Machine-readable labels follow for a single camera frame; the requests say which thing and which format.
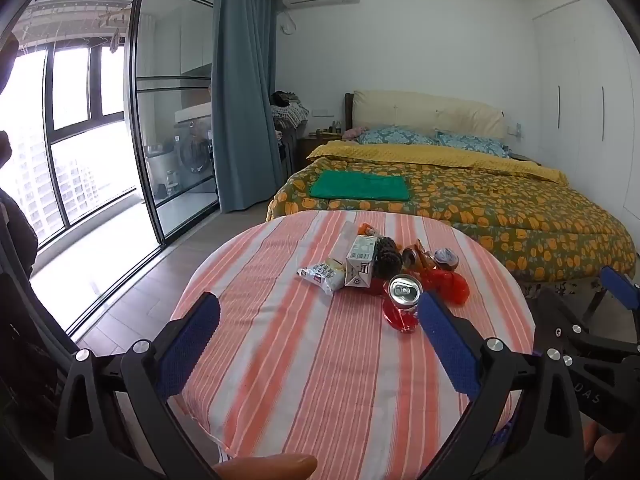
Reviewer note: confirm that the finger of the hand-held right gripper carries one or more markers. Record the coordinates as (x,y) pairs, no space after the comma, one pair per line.
(575,340)
(621,287)

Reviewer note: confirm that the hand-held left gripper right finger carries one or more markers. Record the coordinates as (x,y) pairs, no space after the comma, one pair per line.
(450,345)

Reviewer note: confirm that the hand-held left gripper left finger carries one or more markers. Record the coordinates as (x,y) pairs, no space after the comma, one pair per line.
(192,345)

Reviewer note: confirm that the red gold printed packet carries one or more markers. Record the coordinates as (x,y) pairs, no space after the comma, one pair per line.
(450,286)

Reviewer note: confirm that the red drink can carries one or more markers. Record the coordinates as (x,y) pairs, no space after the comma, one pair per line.
(402,295)

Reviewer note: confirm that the small brown can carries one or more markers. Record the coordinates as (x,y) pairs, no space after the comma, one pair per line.
(410,256)

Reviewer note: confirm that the black mesh ball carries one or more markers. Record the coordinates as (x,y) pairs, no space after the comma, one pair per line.
(387,258)

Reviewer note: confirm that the white green milk carton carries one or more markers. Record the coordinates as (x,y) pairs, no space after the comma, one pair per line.
(360,260)

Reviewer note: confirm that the small orange packet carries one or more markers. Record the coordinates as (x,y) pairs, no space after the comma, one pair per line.
(367,230)

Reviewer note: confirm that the white snack packet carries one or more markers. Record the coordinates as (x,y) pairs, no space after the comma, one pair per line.
(322,273)

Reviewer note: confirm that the clear plastic wrapper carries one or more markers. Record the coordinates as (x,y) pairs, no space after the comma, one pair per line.
(345,240)

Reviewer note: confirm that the person's right hand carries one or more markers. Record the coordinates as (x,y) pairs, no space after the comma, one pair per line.
(612,447)

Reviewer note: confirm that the person's left hand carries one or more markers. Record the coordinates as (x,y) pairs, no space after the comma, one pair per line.
(265,467)

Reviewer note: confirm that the leaf print bed sheet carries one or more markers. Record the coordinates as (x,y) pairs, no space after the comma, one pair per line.
(560,289)

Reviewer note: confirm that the round table, striped cloth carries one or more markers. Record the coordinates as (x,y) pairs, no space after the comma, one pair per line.
(300,360)

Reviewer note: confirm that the green orange floral quilt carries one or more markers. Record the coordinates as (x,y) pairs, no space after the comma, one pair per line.
(500,215)

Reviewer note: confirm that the green folded cloth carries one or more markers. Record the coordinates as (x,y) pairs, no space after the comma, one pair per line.
(360,186)

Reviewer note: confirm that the grey washing machine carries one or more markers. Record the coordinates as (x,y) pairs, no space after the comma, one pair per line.
(192,152)

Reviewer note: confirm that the yellow blanket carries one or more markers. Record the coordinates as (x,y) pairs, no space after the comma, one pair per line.
(400,152)

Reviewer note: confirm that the blue patterned pillow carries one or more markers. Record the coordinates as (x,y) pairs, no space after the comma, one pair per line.
(400,136)
(472,144)

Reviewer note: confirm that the white wardrobe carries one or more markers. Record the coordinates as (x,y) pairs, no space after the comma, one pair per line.
(580,85)

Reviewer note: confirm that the dark wooden nightstand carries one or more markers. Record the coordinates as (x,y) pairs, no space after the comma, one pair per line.
(312,151)

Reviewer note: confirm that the pink cloth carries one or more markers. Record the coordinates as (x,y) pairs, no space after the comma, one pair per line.
(355,133)

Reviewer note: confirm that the beige padded headboard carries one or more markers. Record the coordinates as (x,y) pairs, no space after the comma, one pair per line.
(425,110)

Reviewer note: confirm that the pile of clothes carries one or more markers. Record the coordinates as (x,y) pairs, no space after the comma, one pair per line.
(290,110)

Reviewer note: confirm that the black framed window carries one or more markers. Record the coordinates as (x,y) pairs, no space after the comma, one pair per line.
(47,135)

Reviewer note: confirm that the blue grey curtain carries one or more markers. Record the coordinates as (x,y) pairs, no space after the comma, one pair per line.
(245,85)

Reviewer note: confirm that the glass sliding door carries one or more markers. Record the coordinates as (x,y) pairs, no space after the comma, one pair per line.
(170,35)

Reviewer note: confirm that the ceiling drying rack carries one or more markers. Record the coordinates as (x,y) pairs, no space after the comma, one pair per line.
(110,20)

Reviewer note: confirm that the white wall charger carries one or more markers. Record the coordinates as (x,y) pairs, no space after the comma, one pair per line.
(516,130)

